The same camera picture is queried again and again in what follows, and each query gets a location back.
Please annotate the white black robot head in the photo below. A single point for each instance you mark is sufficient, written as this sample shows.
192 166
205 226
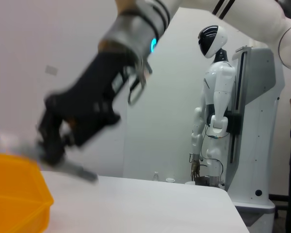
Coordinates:
212 40

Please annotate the white grey robot stand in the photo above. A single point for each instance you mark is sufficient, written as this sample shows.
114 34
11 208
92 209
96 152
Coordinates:
257 121

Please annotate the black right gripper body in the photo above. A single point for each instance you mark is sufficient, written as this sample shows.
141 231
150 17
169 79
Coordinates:
92 97

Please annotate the yellow plastic bin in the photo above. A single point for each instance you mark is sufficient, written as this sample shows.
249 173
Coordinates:
14 189

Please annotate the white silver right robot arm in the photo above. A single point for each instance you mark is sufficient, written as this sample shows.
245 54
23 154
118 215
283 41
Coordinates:
208 19

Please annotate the small white background cup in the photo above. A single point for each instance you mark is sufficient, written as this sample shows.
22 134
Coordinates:
170 180

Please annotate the grey wall outlet plate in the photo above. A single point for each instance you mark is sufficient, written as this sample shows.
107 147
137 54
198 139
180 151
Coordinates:
51 70

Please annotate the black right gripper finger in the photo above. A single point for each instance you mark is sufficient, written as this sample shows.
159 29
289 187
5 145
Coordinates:
51 140
69 139

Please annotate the small clear background bottle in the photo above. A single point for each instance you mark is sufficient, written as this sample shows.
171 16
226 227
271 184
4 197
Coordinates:
156 176

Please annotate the grey glitter pen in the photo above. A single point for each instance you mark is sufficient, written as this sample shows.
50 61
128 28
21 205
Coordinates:
72 167

